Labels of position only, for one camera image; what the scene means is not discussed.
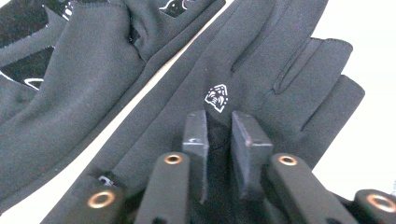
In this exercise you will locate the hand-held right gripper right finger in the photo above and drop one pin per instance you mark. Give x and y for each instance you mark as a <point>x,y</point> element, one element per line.
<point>249,146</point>

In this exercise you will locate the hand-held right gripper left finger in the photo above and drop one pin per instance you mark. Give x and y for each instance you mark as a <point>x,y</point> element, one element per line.
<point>196,133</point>

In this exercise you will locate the black glove with glossy patches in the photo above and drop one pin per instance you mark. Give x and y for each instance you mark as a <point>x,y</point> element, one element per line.
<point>84,93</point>

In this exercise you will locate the black glove with white logo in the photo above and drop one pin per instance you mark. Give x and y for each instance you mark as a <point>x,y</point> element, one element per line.
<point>264,62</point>

